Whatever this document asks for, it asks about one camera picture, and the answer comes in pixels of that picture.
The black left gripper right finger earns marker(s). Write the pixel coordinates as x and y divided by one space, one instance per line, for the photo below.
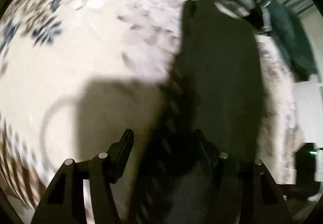
239 192

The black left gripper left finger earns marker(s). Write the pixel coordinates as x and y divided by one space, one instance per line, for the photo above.
63 201

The dark striped knit sweater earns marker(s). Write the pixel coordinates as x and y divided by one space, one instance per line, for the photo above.
215 86

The white bed headboard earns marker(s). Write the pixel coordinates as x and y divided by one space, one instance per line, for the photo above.
308 97

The floral bed cover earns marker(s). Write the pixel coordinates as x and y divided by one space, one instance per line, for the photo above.
75 74

